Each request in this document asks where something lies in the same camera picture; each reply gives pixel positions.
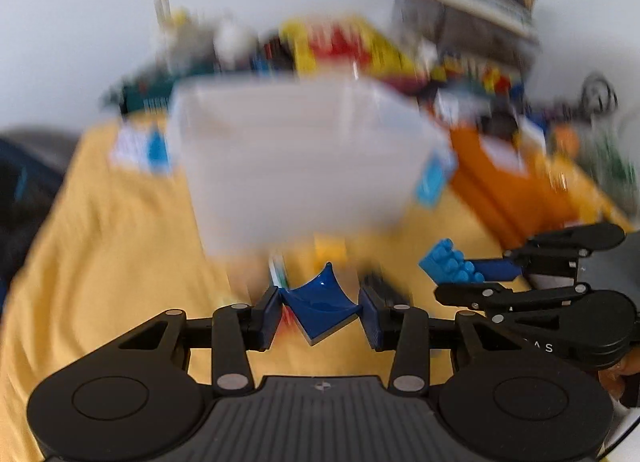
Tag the white sachet packet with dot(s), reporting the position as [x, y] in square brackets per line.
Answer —
[135, 151]

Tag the white plastic bin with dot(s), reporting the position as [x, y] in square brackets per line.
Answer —
[300, 166]

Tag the light blue carton box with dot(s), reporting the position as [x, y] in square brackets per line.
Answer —
[435, 181]

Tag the orange box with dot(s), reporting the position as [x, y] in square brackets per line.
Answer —
[510, 192]

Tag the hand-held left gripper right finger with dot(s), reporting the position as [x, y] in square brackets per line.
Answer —
[371, 318]

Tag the dark teal packet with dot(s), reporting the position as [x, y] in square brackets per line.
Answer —
[145, 94]

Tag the yellow red toy package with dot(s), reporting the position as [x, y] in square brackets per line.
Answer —
[345, 49]

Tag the light blue building brick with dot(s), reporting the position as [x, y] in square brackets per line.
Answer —
[447, 262]

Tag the person's right hand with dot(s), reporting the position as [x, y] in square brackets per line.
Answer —
[620, 384]

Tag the dark blue chair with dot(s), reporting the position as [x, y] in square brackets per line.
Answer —
[25, 192]

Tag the yellow blanket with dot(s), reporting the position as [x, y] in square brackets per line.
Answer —
[100, 267]

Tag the mesh bag of green pieces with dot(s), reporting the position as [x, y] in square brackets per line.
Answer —
[612, 171]

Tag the blue curved block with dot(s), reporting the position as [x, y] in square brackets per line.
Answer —
[322, 309]

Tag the white ball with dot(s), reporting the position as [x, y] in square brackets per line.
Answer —
[234, 44]

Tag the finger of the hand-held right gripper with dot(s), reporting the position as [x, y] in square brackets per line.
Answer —
[465, 294]
[497, 269]

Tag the green white toy car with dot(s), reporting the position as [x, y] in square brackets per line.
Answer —
[277, 272]

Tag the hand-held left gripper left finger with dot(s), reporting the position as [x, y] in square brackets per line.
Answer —
[270, 316]

